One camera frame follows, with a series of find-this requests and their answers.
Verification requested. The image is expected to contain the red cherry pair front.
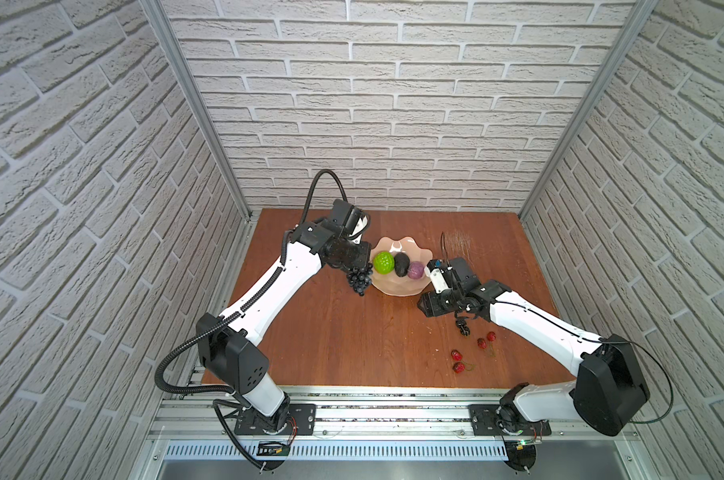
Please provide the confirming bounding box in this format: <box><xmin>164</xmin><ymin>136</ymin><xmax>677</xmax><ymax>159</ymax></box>
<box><xmin>450</xmin><ymin>349</ymin><xmax>475</xmax><ymax>374</ymax></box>

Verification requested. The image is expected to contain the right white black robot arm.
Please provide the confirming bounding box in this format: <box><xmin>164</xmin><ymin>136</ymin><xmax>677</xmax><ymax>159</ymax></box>
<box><xmin>418</xmin><ymin>281</ymin><xmax>650</xmax><ymax>436</ymax></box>

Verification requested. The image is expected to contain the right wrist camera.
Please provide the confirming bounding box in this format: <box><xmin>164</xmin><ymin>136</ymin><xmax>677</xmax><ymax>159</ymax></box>
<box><xmin>427</xmin><ymin>257</ymin><xmax>481</xmax><ymax>294</ymax></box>

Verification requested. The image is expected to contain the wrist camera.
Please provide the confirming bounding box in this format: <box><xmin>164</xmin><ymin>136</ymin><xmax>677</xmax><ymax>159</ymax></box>
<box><xmin>427</xmin><ymin>257</ymin><xmax>481</xmax><ymax>294</ymax></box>
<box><xmin>328</xmin><ymin>199</ymin><xmax>370</xmax><ymax>243</ymax></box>

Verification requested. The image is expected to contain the aluminium rail frame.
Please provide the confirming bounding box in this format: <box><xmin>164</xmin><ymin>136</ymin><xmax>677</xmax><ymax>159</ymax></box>
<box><xmin>148</xmin><ymin>385</ymin><xmax>636</xmax><ymax>442</ymax></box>

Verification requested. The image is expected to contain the right thin black cable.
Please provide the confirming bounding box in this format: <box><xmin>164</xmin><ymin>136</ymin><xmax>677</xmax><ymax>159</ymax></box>
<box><xmin>601</xmin><ymin>338</ymin><xmax>675</xmax><ymax>426</ymax></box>

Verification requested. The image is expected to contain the red cherry pair right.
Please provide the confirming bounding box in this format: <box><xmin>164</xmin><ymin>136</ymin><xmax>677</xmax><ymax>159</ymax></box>
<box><xmin>476</xmin><ymin>331</ymin><xmax>497</xmax><ymax>351</ymax></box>

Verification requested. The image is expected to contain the dark fake avocado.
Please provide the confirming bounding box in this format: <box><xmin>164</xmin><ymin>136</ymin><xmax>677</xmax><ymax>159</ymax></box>
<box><xmin>394</xmin><ymin>252</ymin><xmax>411</xmax><ymax>278</ymax></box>

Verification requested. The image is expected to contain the left black corrugated cable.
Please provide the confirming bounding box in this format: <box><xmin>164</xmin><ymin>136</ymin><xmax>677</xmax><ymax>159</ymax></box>
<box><xmin>154</xmin><ymin>169</ymin><xmax>351</xmax><ymax>472</ymax></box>

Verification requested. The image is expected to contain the small dark berry cluster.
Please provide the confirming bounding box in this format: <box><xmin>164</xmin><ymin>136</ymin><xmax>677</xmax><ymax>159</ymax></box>
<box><xmin>455</xmin><ymin>318</ymin><xmax>471</xmax><ymax>337</ymax></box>

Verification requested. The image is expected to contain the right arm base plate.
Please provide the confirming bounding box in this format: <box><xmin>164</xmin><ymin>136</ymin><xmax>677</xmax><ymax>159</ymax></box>
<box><xmin>468</xmin><ymin>404</ymin><xmax>552</xmax><ymax>438</ymax></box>

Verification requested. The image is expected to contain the corner metal post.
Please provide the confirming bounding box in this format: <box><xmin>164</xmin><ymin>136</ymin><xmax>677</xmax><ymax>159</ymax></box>
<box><xmin>518</xmin><ymin>0</ymin><xmax>659</xmax><ymax>221</ymax></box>
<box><xmin>141</xmin><ymin>0</ymin><xmax>253</xmax><ymax>221</ymax></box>

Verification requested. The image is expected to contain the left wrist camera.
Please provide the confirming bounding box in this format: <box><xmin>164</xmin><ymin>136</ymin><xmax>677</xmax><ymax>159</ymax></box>
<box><xmin>328</xmin><ymin>199</ymin><xmax>370</xmax><ymax>243</ymax></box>

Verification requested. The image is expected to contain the pink wavy fruit bowl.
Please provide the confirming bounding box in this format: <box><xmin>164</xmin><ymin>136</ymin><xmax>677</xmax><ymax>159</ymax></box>
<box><xmin>371</xmin><ymin>237</ymin><xmax>434</xmax><ymax>297</ymax></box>

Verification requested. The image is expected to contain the dark grape bunch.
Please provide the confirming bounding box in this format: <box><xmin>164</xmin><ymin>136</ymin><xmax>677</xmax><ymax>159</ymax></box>
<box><xmin>346</xmin><ymin>263</ymin><xmax>373</xmax><ymax>296</ymax></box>

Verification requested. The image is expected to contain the green bumpy fake fruit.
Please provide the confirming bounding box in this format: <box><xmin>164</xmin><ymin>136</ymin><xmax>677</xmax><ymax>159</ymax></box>
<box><xmin>373</xmin><ymin>251</ymin><xmax>396</xmax><ymax>275</ymax></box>

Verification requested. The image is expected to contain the right corner metal post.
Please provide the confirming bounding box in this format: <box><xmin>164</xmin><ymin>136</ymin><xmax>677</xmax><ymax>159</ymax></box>
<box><xmin>518</xmin><ymin>0</ymin><xmax>659</xmax><ymax>221</ymax></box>

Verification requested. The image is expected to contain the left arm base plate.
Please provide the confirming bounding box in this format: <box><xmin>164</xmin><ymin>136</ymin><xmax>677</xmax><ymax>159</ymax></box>
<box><xmin>234</xmin><ymin>403</ymin><xmax>317</xmax><ymax>436</ymax></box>

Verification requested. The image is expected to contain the left corner metal post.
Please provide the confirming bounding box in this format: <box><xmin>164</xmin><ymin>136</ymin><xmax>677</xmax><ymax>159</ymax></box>
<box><xmin>141</xmin><ymin>0</ymin><xmax>253</xmax><ymax>221</ymax></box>

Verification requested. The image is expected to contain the purple fake onion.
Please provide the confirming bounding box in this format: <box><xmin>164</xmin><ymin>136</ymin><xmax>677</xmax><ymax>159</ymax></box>
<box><xmin>407</xmin><ymin>261</ymin><xmax>426</xmax><ymax>280</ymax></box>

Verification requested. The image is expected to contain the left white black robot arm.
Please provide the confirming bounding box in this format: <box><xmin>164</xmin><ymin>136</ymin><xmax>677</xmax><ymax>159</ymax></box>
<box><xmin>197</xmin><ymin>214</ymin><xmax>370</xmax><ymax>432</ymax></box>

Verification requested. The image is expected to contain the red cherry pair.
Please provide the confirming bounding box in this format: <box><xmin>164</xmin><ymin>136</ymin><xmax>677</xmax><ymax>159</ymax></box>
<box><xmin>476</xmin><ymin>331</ymin><xmax>497</xmax><ymax>351</ymax></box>
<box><xmin>450</xmin><ymin>349</ymin><xmax>475</xmax><ymax>374</ymax></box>

